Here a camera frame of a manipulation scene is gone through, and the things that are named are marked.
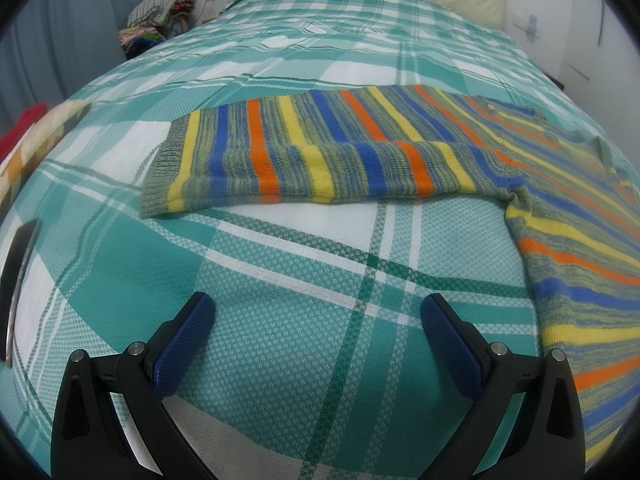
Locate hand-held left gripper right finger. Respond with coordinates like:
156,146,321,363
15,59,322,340
420,294,587,480

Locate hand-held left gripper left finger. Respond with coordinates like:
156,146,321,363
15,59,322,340
50,291,221,480

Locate striped knit sweater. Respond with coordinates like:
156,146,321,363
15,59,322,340
140,85,640,466

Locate pile of colourful clothes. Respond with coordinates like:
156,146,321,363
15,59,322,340
119,10,193,61

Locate teal plaid bed sheet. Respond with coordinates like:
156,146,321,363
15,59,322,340
0,0,637,480

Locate black phone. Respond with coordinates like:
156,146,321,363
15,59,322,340
0,217,43,367

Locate yellow checked cloth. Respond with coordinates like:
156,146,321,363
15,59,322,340
0,100,92,213

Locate red cloth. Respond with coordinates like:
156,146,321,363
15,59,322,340
0,104,48,162

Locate grey curtain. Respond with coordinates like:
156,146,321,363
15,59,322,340
0,0,132,128

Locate grey checked cloth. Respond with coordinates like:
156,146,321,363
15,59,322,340
127,0,200,29

